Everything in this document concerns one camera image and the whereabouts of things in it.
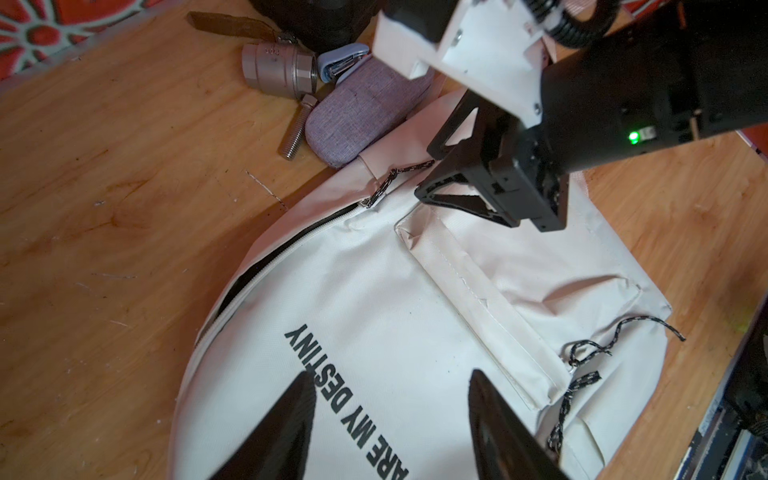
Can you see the black hard zip case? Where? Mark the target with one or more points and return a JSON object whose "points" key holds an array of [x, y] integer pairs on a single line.
{"points": [[320, 25]]}

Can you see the grey fabric pouch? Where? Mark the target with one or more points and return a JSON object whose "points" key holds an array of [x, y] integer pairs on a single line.
{"points": [[368, 104]]}

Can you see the silver metal tool with handle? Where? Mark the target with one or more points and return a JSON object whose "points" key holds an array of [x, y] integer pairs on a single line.
{"points": [[274, 63]]}

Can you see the white canvas backpack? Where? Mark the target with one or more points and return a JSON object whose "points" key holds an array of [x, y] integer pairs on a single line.
{"points": [[391, 304]]}

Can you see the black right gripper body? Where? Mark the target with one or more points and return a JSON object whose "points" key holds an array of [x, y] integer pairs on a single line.
{"points": [[514, 179]]}

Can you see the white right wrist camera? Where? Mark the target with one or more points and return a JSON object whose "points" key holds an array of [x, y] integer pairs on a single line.
{"points": [[494, 48]]}

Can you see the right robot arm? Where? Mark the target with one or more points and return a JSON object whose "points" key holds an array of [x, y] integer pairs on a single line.
{"points": [[691, 69]]}

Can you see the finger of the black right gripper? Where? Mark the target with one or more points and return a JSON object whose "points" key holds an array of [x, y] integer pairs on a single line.
{"points": [[471, 115], [428, 192]]}

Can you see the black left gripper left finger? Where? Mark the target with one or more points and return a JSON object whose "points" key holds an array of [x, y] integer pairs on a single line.
{"points": [[278, 447]]}

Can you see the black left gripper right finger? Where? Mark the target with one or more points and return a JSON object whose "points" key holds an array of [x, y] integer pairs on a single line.
{"points": [[502, 445]]}

